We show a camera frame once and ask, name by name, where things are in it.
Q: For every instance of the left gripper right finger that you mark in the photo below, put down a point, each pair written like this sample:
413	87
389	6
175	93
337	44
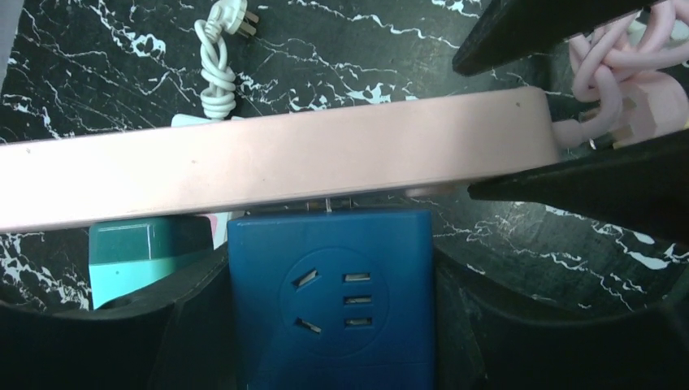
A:
491	337

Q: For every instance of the teal cube plug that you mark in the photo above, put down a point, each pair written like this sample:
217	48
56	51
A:
127	255

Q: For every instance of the blue cube socket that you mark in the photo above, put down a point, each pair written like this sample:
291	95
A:
341	300

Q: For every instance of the pink power strip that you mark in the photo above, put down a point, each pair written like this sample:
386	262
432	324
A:
235	164

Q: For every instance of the white power strip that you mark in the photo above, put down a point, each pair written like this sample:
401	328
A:
218	99

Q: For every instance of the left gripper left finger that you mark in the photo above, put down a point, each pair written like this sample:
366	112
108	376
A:
176	333

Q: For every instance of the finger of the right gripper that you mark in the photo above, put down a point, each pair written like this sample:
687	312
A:
510	30
642	187

